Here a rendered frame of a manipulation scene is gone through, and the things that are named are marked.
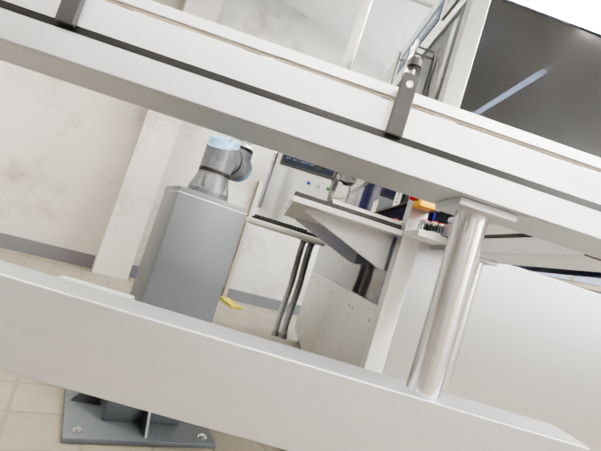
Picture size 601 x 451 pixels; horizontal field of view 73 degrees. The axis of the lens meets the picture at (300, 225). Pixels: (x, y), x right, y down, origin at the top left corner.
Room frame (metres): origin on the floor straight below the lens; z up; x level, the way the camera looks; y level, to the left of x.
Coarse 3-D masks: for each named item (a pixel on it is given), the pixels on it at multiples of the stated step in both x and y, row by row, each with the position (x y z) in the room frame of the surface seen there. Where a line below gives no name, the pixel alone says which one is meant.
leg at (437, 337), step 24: (456, 216) 0.62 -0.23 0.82; (480, 216) 0.60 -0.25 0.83; (504, 216) 0.58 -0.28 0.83; (456, 240) 0.61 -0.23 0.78; (480, 240) 0.61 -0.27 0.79; (456, 264) 0.60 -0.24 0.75; (456, 288) 0.60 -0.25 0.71; (432, 312) 0.61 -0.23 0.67; (456, 312) 0.60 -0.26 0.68; (432, 336) 0.61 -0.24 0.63; (432, 360) 0.60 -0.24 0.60; (408, 384) 0.62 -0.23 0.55; (432, 384) 0.60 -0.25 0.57
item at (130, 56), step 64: (0, 0) 0.51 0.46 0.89; (64, 0) 0.51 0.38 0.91; (128, 0) 0.55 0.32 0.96; (64, 64) 0.55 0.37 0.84; (128, 64) 0.53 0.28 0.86; (192, 64) 0.53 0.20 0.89; (256, 64) 0.54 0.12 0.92; (320, 64) 0.57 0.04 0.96; (256, 128) 0.56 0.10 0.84; (320, 128) 0.55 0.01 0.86; (384, 128) 0.55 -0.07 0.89; (448, 128) 0.56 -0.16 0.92; (512, 128) 0.59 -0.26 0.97; (448, 192) 0.58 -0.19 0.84; (512, 192) 0.57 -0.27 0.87; (576, 192) 0.57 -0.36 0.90
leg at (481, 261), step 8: (480, 264) 1.19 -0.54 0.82; (488, 264) 1.18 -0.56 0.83; (496, 264) 1.17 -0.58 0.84; (480, 272) 1.19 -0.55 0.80; (472, 280) 1.19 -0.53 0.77; (472, 288) 1.19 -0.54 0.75; (472, 296) 1.19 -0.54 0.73; (464, 312) 1.19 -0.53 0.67; (464, 320) 1.19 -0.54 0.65; (464, 328) 1.19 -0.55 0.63; (456, 336) 1.19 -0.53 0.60; (456, 344) 1.19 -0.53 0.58; (456, 352) 1.19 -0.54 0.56; (456, 360) 1.20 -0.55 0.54; (448, 368) 1.19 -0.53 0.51; (448, 376) 1.19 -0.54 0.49; (448, 384) 1.19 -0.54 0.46
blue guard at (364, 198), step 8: (368, 184) 2.22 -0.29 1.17; (376, 184) 2.04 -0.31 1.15; (360, 192) 2.37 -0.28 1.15; (368, 192) 2.15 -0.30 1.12; (376, 192) 1.99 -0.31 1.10; (384, 192) 1.83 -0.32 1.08; (392, 192) 1.70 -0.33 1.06; (352, 200) 2.56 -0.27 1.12; (360, 200) 2.30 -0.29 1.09; (368, 200) 2.10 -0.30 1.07; (384, 200) 1.79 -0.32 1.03; (392, 200) 1.66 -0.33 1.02; (368, 208) 2.04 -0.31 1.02
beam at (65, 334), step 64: (0, 320) 0.55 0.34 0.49; (64, 320) 0.55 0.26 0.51; (128, 320) 0.56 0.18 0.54; (192, 320) 0.62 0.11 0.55; (64, 384) 0.55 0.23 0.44; (128, 384) 0.56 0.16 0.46; (192, 384) 0.56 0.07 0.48; (256, 384) 0.57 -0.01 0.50; (320, 384) 0.58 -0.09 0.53; (384, 384) 0.60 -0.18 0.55; (320, 448) 0.58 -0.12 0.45; (384, 448) 0.58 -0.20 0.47; (448, 448) 0.59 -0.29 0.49; (512, 448) 0.60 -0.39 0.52; (576, 448) 0.60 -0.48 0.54
